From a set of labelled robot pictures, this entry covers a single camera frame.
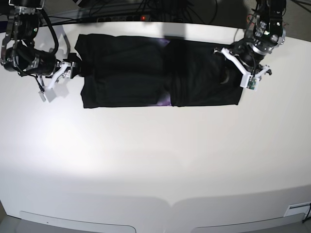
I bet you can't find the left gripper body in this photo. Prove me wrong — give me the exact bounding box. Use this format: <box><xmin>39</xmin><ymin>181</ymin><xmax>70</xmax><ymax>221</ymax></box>
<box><xmin>229</xmin><ymin>40</ymin><xmax>267</xmax><ymax>73</ymax></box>

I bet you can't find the black T-shirt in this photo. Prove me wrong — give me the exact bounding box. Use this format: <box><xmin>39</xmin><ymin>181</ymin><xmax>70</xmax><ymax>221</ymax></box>
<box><xmin>75</xmin><ymin>34</ymin><xmax>242</xmax><ymax>108</ymax></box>

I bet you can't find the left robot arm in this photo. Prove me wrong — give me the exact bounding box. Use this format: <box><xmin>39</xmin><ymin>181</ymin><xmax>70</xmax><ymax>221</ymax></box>
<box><xmin>229</xmin><ymin>0</ymin><xmax>287</xmax><ymax>75</ymax></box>

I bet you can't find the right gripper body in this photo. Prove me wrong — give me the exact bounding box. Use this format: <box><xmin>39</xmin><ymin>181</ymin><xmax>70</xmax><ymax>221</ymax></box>
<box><xmin>52</xmin><ymin>54</ymin><xmax>82</xmax><ymax>79</ymax></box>

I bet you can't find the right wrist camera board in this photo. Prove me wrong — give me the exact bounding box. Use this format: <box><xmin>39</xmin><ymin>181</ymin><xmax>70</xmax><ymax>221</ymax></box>
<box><xmin>39</xmin><ymin>85</ymin><xmax>69</xmax><ymax>103</ymax></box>

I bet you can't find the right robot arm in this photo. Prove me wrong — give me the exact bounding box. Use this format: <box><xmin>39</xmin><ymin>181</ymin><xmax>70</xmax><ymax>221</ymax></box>
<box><xmin>0</xmin><ymin>0</ymin><xmax>82</xmax><ymax>94</ymax></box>

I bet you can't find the black power strip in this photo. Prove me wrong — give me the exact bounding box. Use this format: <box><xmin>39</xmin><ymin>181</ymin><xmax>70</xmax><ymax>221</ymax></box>
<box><xmin>96</xmin><ymin>15</ymin><xmax>151</xmax><ymax>22</ymax></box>

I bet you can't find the black cable at table corner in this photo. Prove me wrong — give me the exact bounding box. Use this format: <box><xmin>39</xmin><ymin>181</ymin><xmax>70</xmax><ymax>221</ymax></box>
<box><xmin>302</xmin><ymin>203</ymin><xmax>311</xmax><ymax>224</ymax></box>

